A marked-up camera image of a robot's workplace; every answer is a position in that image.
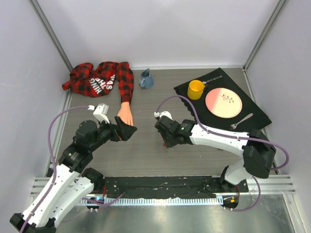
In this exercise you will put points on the red black plaid shirt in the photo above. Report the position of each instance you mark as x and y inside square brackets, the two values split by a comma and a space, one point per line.
[94, 83]

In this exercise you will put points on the dark handled knife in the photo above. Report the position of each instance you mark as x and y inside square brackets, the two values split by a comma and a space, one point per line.
[213, 79]

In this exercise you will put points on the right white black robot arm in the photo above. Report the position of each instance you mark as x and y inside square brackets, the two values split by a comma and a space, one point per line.
[254, 149]

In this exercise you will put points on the black placemat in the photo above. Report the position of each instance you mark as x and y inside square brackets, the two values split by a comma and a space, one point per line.
[258, 121]

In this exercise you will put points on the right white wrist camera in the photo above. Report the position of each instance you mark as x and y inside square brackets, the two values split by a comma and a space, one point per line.
[158, 115]

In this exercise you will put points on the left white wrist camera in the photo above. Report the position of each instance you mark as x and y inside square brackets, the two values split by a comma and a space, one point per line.
[100, 112]

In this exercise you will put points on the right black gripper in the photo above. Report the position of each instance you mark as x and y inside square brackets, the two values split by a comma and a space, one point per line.
[168, 143]

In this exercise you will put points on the white cable duct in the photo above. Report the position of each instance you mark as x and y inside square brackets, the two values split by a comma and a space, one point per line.
[165, 202]

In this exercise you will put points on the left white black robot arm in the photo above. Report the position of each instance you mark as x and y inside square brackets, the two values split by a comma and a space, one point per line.
[71, 180]

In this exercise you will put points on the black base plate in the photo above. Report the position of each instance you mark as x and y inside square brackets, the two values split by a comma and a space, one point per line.
[165, 187]

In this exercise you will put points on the silver fork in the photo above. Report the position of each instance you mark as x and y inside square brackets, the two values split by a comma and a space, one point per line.
[234, 126]

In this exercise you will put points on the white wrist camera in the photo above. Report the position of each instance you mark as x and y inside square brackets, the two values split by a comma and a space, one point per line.
[100, 112]
[158, 115]

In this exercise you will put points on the pink cream plate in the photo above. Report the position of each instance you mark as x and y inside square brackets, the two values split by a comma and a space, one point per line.
[223, 103]

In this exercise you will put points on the blue ceramic jug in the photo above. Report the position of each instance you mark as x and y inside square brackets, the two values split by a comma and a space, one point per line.
[146, 80]

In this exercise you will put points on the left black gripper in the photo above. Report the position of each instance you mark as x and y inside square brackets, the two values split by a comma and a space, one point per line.
[128, 130]

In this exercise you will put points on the mannequin hand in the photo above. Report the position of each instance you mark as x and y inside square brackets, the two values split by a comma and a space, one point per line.
[125, 113]

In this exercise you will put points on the yellow mug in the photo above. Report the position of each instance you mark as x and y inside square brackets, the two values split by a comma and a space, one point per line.
[195, 89]

